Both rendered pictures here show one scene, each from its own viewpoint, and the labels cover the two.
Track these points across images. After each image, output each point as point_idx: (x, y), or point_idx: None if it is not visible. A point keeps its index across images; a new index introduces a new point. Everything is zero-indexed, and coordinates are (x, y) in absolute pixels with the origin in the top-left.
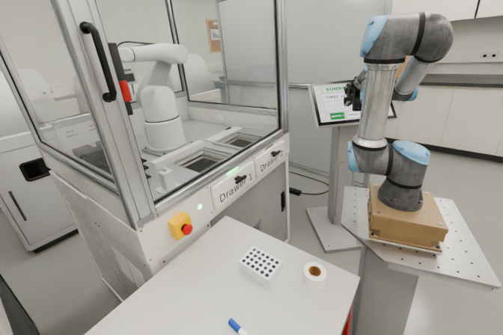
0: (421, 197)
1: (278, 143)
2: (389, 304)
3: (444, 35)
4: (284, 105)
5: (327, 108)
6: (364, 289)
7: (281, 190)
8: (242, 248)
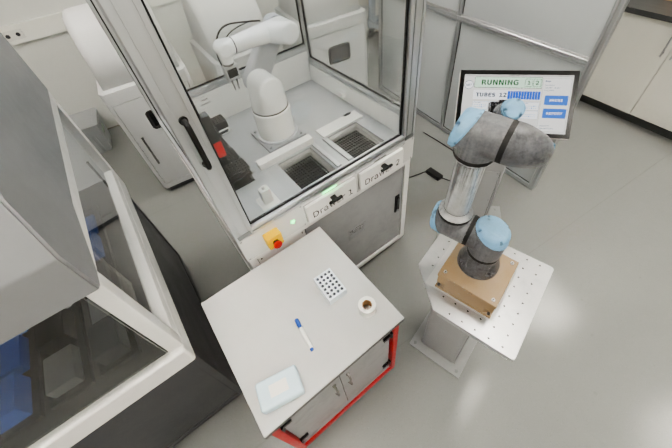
0: (492, 270)
1: (393, 154)
2: (450, 330)
3: (527, 161)
4: (410, 109)
5: None
6: (432, 313)
7: (396, 193)
8: (323, 265)
